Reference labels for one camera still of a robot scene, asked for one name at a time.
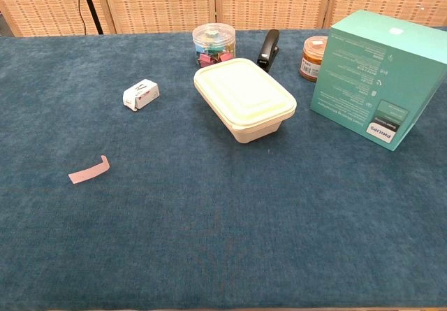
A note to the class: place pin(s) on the bamboo folding screen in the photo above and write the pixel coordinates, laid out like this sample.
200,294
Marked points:
272,0

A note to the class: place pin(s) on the clear jar of binder clips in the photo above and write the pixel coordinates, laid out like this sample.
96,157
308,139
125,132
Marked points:
213,45

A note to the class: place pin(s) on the small white cardboard box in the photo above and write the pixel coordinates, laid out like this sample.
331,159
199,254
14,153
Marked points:
141,94

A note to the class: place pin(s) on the clear jar of rubber bands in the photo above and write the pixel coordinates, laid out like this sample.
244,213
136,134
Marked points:
312,59

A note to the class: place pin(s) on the cream plastic food container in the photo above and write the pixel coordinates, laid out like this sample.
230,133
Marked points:
241,91

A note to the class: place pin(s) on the black tripod stand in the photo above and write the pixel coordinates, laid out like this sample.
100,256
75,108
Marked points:
91,7

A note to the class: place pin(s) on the teal cardboard product box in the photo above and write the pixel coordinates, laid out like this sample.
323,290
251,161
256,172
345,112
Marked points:
370,70

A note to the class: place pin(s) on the pink paper strip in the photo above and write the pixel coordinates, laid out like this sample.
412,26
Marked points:
87,174

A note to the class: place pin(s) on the blue carpet table cover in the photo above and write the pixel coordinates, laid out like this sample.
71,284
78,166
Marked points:
195,220

